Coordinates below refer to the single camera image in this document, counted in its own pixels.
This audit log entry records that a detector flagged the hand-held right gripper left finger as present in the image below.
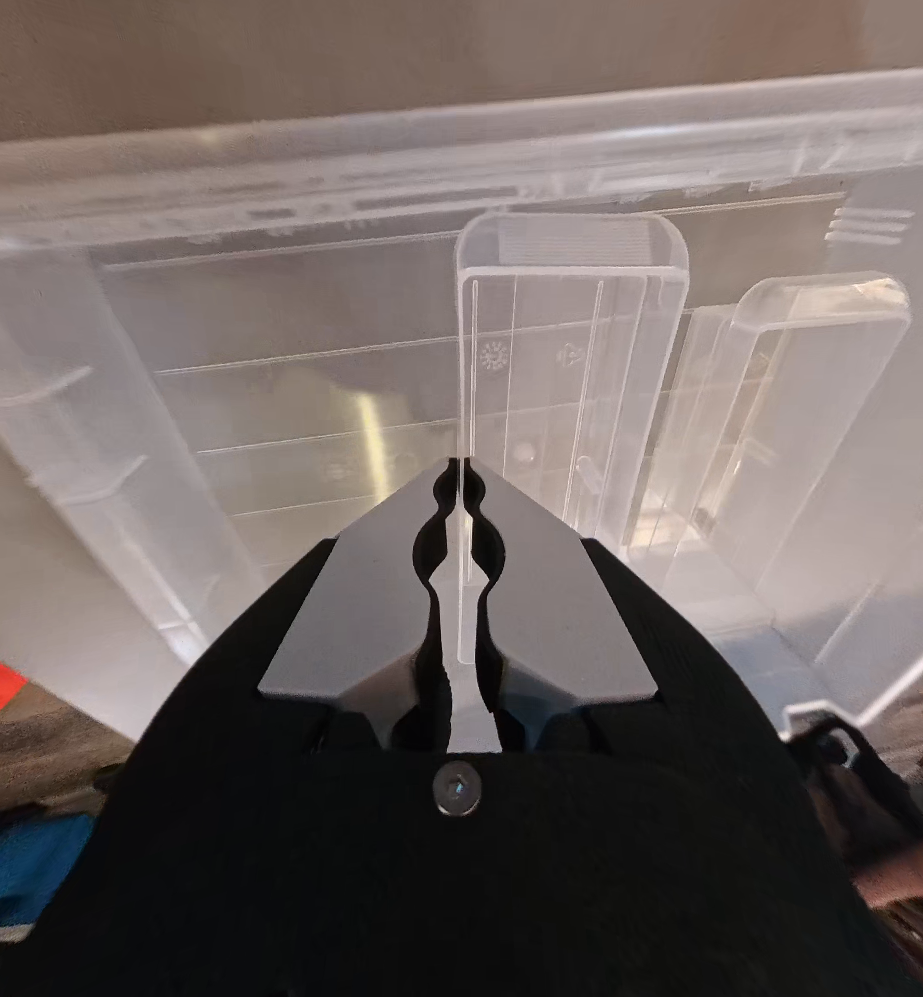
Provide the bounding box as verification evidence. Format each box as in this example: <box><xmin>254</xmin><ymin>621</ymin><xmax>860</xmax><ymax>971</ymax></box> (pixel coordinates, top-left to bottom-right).
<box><xmin>257</xmin><ymin>458</ymin><xmax>458</xmax><ymax>750</ymax></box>

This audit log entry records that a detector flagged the large clear storage bin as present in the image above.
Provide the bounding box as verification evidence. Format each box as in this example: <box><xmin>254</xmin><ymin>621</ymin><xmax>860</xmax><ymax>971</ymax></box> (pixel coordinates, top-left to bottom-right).
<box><xmin>0</xmin><ymin>62</ymin><xmax>923</xmax><ymax>741</ymax></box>

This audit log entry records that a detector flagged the blue box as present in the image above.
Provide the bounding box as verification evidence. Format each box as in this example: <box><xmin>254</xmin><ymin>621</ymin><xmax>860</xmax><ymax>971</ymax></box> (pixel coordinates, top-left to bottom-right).
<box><xmin>0</xmin><ymin>810</ymin><xmax>96</xmax><ymax>936</ymax></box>

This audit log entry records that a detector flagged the transparent plastic drawer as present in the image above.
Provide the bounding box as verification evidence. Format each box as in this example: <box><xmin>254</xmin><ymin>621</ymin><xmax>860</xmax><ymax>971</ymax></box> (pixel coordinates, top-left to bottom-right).
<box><xmin>625</xmin><ymin>271</ymin><xmax>913</xmax><ymax>570</ymax></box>
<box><xmin>446</xmin><ymin>210</ymin><xmax>692</xmax><ymax>755</ymax></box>

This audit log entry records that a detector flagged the black strapped object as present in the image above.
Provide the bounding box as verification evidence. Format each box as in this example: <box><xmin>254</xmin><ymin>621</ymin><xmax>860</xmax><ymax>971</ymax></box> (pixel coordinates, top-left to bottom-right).
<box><xmin>781</xmin><ymin>717</ymin><xmax>923</xmax><ymax>936</ymax></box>

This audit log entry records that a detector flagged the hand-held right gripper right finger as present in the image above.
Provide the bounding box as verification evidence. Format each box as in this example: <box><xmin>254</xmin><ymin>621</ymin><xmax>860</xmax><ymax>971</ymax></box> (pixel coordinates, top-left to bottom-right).
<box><xmin>465</xmin><ymin>458</ymin><xmax>659</xmax><ymax>746</ymax></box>

